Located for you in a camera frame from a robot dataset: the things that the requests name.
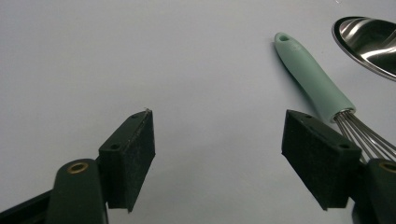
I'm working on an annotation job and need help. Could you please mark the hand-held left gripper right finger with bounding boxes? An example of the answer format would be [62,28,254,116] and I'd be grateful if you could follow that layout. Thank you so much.
[281,108,396,224]

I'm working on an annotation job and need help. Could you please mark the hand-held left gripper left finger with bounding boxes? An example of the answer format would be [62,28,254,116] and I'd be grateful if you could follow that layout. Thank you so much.
[46,108,156,224]

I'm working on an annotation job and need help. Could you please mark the green-handled wire whisk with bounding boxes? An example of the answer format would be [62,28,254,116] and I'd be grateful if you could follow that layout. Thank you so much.
[274,32,396,164]

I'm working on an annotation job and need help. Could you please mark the stainless steel bowl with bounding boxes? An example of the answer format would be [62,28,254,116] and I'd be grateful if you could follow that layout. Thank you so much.
[331,16,396,82]

